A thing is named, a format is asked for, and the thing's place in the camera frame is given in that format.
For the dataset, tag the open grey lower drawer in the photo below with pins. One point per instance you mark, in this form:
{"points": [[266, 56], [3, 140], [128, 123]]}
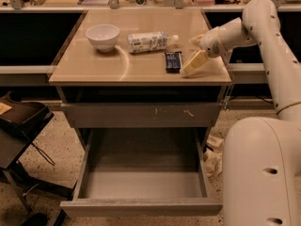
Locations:
{"points": [[133, 172]]}

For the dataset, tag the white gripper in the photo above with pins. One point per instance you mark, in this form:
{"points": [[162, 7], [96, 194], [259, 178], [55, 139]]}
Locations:
{"points": [[211, 43]]}

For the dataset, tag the grey upper drawer front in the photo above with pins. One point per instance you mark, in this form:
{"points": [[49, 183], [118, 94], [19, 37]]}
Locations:
{"points": [[141, 115]]}

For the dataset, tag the white ceramic bowl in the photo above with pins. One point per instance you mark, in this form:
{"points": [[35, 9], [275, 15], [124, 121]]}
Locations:
{"points": [[103, 37]]}

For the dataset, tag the clear plastic water bottle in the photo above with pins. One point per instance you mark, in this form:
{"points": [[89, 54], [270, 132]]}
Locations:
{"points": [[150, 41]]}

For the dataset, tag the crumpled white cloth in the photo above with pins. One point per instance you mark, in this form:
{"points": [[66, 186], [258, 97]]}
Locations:
{"points": [[213, 155]]}

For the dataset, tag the dark blue rxbar wrapper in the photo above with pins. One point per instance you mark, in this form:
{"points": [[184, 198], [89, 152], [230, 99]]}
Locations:
{"points": [[173, 62]]}

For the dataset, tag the black stool chair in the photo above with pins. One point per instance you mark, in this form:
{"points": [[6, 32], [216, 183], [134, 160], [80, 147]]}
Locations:
{"points": [[20, 123]]}

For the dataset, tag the grey drawer cabinet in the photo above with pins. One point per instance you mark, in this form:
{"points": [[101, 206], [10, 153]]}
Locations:
{"points": [[86, 75]]}

